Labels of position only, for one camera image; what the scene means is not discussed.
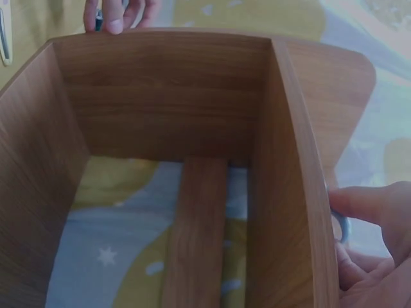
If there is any person's right hand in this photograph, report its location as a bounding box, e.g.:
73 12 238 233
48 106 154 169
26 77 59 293
328 181 411 308

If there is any person's left hand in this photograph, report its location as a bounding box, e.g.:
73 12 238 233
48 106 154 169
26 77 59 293
83 0 161 35

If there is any small blue green object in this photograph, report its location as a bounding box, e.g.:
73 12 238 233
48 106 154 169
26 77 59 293
94 8 105 33

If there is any wooden box frame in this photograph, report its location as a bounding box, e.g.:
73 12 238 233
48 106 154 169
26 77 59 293
0 27 377 308

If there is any grey blue ring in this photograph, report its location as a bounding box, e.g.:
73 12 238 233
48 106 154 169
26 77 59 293
325 182 349 245

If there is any yellow white tool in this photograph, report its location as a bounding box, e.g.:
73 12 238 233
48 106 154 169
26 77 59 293
0 0 15 67

